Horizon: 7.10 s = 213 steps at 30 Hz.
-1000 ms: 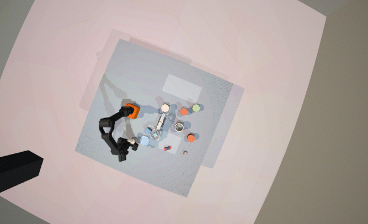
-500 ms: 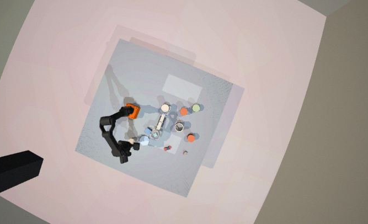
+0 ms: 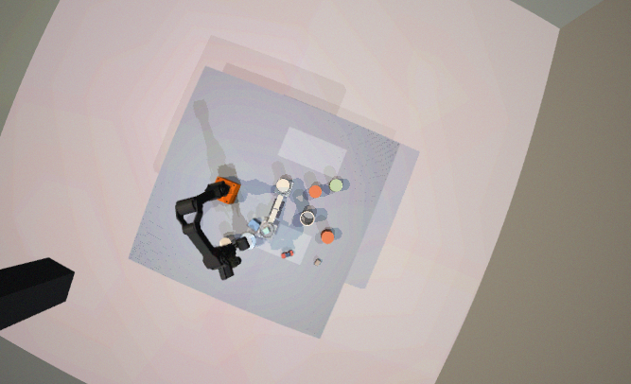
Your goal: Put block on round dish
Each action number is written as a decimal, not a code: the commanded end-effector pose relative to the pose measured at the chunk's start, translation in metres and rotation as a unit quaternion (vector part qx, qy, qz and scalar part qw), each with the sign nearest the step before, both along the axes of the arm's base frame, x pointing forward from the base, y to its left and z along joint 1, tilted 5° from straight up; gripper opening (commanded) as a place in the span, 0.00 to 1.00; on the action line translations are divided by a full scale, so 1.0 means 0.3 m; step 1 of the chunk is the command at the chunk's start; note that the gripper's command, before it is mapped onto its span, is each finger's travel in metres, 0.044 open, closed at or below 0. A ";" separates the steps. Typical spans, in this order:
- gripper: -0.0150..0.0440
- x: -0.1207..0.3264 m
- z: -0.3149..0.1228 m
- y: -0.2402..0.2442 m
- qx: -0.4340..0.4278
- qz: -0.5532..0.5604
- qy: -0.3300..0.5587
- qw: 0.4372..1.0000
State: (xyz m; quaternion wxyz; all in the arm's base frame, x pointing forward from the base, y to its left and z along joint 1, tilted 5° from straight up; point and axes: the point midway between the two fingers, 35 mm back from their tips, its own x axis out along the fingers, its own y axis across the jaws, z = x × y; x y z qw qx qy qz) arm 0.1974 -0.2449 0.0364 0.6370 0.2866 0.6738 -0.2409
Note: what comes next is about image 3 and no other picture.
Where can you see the green cylinder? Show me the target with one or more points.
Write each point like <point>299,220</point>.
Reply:
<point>335,185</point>

